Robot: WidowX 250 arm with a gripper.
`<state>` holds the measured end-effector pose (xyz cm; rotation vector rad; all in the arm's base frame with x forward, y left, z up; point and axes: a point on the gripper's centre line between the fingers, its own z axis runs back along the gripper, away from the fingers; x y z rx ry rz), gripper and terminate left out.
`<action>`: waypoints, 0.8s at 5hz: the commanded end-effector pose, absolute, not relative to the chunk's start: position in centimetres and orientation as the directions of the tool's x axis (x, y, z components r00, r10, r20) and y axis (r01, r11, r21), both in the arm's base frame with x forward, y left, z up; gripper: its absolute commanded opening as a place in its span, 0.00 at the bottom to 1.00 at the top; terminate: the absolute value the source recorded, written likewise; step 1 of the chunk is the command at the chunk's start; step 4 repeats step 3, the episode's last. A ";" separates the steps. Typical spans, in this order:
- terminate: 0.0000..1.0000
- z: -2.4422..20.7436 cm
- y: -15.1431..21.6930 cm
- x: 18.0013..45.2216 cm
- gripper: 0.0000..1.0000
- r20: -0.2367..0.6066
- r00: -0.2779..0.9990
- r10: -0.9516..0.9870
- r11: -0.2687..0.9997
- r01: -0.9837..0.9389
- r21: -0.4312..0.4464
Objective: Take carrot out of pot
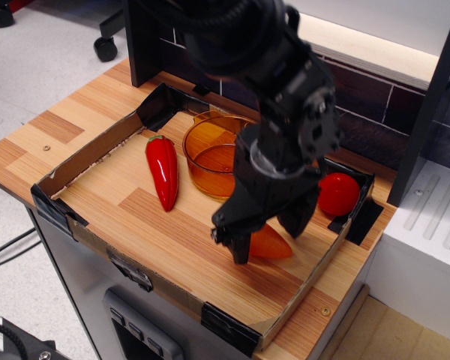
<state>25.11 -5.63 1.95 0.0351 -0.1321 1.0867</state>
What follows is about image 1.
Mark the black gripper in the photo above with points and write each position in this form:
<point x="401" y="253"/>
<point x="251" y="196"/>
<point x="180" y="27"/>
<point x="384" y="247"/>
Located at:
<point x="259" y="196"/>

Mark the orange toy carrot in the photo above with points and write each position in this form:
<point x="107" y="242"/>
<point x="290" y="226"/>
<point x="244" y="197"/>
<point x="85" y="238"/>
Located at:
<point x="268" y="243"/>

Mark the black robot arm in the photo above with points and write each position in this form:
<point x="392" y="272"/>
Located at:
<point x="256" y="43"/>

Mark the transparent orange plastic pot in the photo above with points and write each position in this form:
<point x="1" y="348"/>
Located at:
<point x="210" y="146"/>

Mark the cardboard fence with black tape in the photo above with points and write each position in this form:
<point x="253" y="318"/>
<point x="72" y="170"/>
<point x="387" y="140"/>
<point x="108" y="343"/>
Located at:
<point x="151" y="284"/>

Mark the red toy tomato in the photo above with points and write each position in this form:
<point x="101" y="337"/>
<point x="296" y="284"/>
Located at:
<point x="339" y="194"/>

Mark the red toy chili pepper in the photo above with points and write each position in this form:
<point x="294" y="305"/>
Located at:
<point x="162" y="161"/>

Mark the white toy sink drainboard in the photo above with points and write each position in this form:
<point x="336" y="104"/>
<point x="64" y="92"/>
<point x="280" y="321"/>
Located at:
<point x="410" y="272"/>

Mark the black office chair base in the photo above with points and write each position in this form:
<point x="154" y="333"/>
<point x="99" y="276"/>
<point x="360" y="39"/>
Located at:
<point x="104" y="46"/>

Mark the dark upright post right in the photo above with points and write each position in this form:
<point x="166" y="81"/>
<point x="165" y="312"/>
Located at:
<point x="430" y="137"/>

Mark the dark upright post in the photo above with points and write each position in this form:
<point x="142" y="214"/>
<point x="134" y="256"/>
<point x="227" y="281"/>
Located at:
<point x="430" y="137"/>
<point x="146" y="37"/>

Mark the dark upright post left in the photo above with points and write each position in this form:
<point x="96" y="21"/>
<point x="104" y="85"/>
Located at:
<point x="146" y="37"/>

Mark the black bracket with screw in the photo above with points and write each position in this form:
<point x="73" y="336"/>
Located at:
<point x="15" y="343"/>

